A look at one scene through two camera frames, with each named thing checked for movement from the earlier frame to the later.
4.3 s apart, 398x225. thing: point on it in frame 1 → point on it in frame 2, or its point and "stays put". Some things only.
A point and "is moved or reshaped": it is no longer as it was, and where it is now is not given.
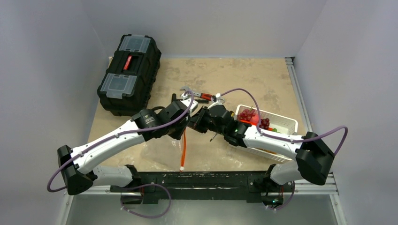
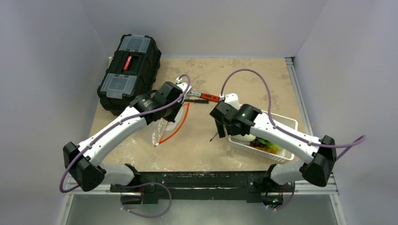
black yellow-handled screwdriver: [213, 137] stays put
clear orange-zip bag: [167, 153] is moved or reshaped
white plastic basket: [280, 124] stays put
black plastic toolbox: [125, 89] stays put
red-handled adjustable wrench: [205, 96] stays put
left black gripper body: [176, 131] → [171, 113]
